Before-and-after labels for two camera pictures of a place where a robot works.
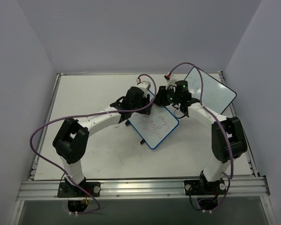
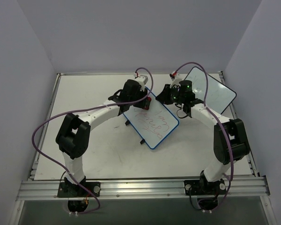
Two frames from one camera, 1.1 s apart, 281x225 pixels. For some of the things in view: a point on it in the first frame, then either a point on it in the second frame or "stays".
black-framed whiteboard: (217, 96) stays
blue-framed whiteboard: (154, 128) stays
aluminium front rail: (47, 189) stays
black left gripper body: (146, 106) → (141, 100)
